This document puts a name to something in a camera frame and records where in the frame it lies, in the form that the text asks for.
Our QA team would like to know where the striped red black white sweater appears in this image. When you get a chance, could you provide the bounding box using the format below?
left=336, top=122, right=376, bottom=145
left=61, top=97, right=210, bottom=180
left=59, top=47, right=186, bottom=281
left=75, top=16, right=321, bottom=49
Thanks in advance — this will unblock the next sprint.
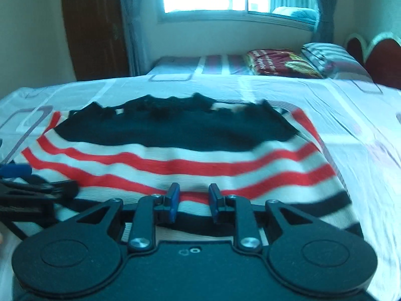
left=14, top=93, right=362, bottom=237

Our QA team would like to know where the white quilt with square pattern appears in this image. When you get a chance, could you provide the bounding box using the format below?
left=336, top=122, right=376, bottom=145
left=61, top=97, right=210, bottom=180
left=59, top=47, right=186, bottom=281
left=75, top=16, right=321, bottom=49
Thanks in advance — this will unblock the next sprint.
left=1, top=74, right=400, bottom=300

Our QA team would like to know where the striped bed sheet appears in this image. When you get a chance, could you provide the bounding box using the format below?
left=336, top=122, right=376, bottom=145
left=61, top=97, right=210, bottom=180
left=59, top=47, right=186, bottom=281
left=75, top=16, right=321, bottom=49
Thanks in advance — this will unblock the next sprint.
left=148, top=54, right=253, bottom=76

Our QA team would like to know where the red patterned folded blanket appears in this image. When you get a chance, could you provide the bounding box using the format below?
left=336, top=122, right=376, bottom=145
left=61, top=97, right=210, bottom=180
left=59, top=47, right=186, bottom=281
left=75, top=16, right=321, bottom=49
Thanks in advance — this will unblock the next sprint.
left=245, top=49, right=322, bottom=79

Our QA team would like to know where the dark wooden door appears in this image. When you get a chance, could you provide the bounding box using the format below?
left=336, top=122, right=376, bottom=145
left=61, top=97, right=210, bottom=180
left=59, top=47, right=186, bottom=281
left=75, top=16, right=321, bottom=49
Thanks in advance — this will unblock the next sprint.
left=61, top=0, right=129, bottom=81

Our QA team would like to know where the striped grey pillow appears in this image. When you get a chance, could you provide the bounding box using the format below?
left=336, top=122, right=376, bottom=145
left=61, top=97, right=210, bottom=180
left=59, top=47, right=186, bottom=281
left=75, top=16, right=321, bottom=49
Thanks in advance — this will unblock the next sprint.
left=301, top=43, right=373, bottom=83

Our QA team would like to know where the red headboard with white trim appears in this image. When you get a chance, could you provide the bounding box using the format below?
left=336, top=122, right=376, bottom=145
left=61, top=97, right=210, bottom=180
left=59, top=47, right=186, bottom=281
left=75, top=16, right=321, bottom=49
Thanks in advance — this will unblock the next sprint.
left=344, top=31, right=401, bottom=90

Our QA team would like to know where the light blue cushion on sill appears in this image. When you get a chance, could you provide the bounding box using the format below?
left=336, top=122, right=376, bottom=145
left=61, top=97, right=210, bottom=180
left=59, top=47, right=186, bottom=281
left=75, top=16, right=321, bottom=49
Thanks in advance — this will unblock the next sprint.
left=272, top=6, right=317, bottom=25

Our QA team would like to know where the blue-grey left curtain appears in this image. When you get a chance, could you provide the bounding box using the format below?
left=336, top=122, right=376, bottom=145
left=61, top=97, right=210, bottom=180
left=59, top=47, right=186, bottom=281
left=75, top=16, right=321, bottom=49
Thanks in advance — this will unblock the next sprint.
left=120, top=0, right=150, bottom=76

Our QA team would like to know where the blue-grey curtain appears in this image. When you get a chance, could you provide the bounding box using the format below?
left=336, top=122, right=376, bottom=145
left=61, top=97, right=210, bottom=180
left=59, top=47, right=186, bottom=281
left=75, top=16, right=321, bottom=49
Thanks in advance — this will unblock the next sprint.
left=312, top=0, right=338, bottom=43
left=120, top=0, right=150, bottom=76

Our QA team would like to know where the blue-grey right curtain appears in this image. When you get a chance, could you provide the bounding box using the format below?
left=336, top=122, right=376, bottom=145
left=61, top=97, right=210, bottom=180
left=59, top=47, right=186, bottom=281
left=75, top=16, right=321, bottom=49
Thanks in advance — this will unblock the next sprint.
left=312, top=0, right=338, bottom=43

